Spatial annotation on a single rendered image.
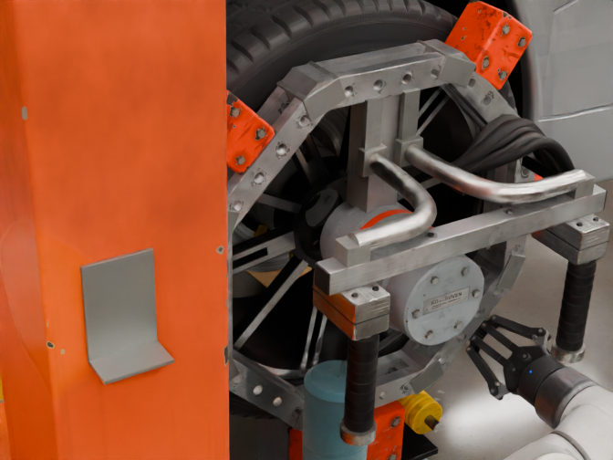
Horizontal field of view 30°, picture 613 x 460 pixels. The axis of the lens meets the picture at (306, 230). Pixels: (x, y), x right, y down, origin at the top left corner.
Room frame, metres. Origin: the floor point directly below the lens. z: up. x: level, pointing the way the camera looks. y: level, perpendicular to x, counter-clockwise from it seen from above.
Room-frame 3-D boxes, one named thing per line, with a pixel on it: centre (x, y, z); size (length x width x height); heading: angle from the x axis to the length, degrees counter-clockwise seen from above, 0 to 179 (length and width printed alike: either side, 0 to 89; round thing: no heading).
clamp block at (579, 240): (1.30, -0.34, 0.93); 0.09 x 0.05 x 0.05; 32
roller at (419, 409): (1.53, -0.13, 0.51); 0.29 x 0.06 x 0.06; 32
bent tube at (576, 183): (1.33, -0.24, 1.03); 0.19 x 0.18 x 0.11; 32
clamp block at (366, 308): (1.12, -0.05, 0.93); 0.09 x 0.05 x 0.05; 32
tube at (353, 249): (1.22, -0.07, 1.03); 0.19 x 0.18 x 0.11; 32
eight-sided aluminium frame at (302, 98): (1.38, -0.09, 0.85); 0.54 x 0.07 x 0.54; 122
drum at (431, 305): (1.32, -0.13, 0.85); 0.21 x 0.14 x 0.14; 32
